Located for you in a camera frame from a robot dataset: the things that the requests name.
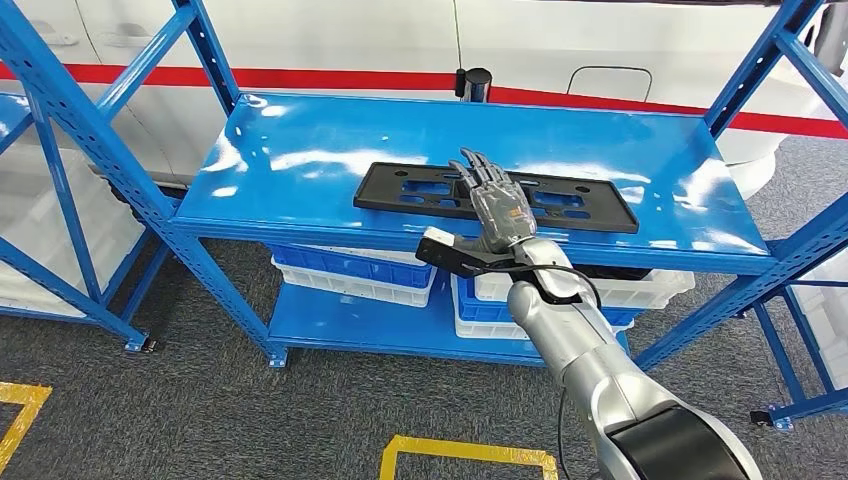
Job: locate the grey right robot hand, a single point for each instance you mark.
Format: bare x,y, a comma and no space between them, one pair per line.
503,212

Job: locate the black plastic panel part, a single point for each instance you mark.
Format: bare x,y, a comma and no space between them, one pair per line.
397,192

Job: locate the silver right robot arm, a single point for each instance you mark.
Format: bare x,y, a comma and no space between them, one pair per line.
583,358

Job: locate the blue metal shelf rack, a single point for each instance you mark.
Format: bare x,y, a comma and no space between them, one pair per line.
66,205
815,404
318,132

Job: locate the black parts in bin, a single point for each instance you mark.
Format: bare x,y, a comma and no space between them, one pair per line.
613,272

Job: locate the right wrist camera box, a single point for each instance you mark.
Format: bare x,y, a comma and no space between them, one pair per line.
440,248

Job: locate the black chrome barrier post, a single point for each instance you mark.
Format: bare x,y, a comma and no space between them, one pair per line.
476,85

